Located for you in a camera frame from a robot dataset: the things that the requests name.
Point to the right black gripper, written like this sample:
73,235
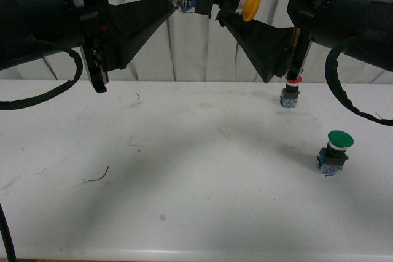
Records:
276,51

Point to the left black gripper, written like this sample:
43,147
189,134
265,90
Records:
113,34

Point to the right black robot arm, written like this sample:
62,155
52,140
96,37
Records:
365,26

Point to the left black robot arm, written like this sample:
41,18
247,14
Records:
31,29

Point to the red push button switch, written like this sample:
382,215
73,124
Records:
290,93

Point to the green push button switch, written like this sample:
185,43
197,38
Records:
332,158

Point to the curved black wire scrap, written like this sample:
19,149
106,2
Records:
98,178

